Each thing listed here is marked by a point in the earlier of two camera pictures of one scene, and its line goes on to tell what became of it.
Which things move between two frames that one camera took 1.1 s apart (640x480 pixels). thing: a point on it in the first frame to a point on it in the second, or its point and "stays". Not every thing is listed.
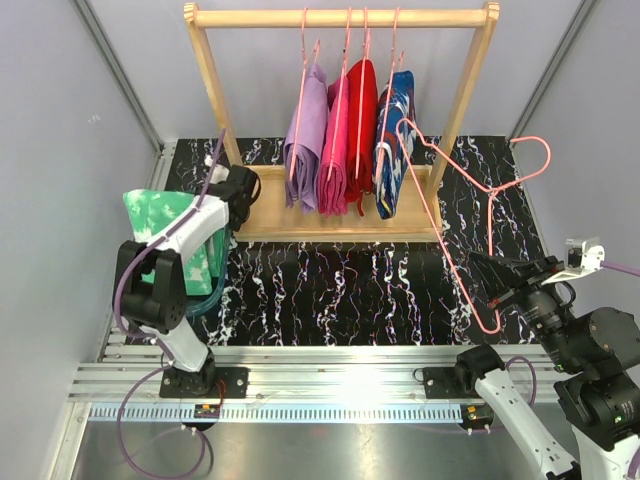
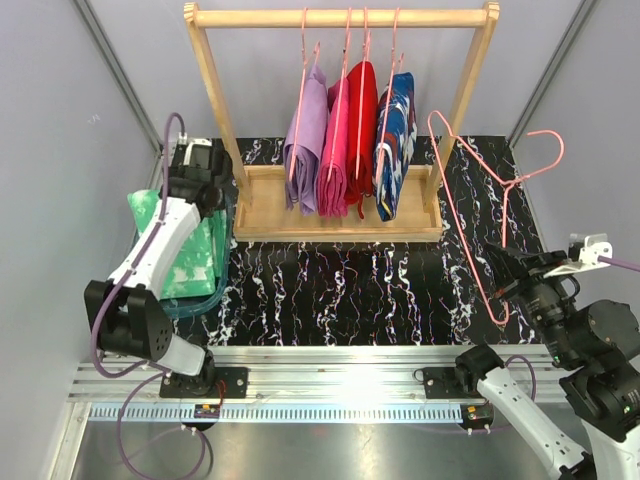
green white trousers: [151, 212] stays
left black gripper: [245, 185] to [220, 163]
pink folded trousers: [331, 183] stays
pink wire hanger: [486, 188] to [501, 180]
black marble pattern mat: [379, 292] stays
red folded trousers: [368, 160] stays
